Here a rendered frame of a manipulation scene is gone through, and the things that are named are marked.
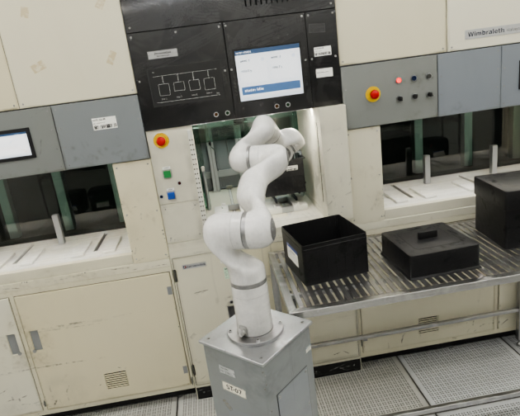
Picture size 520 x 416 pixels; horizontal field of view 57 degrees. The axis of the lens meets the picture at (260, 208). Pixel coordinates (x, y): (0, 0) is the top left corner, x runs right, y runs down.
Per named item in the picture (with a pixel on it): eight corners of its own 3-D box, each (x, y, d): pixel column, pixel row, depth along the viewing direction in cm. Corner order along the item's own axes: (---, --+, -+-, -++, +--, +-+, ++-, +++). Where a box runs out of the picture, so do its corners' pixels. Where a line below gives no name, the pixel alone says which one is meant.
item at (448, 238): (410, 281, 181) (408, 250, 177) (380, 253, 209) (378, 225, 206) (482, 267, 185) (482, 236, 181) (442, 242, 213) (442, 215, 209)
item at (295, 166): (263, 205, 244) (255, 144, 236) (259, 196, 264) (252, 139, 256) (309, 198, 246) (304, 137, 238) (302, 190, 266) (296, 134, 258)
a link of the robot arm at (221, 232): (262, 289, 150) (252, 218, 143) (206, 290, 154) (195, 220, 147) (270, 272, 161) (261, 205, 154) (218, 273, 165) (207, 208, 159)
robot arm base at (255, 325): (260, 352, 149) (252, 300, 144) (216, 337, 161) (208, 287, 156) (294, 323, 163) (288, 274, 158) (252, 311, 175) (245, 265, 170)
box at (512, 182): (504, 250, 197) (506, 191, 189) (472, 228, 224) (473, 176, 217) (574, 241, 196) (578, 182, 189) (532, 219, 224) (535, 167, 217)
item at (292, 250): (284, 262, 214) (280, 225, 208) (341, 248, 219) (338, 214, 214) (305, 287, 188) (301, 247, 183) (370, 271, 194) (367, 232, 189)
